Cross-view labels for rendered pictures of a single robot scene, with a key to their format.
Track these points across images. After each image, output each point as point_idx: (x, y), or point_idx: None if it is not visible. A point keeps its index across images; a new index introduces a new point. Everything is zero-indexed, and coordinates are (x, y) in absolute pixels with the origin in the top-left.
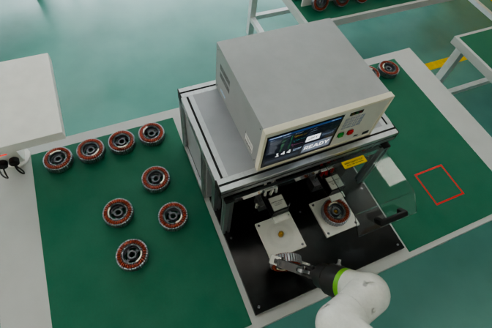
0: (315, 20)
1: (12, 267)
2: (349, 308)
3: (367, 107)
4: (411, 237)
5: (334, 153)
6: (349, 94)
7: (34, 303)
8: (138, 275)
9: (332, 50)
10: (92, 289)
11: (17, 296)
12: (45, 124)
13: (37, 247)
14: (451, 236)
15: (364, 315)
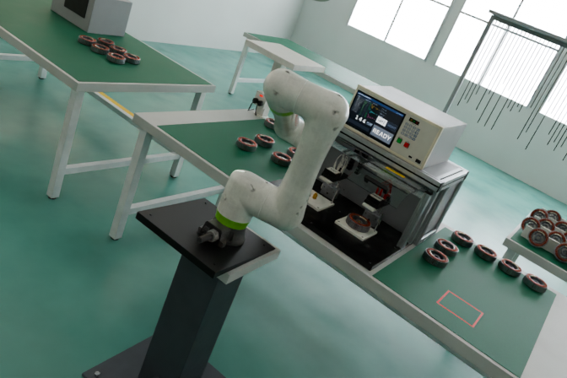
0: (456, 118)
1: (207, 114)
2: (300, 119)
3: (422, 123)
4: (386, 278)
5: (387, 153)
6: (420, 114)
7: (197, 119)
8: (236, 148)
9: (442, 117)
10: (217, 134)
11: (196, 115)
12: (293, 62)
13: (223, 120)
14: (417, 309)
15: (302, 125)
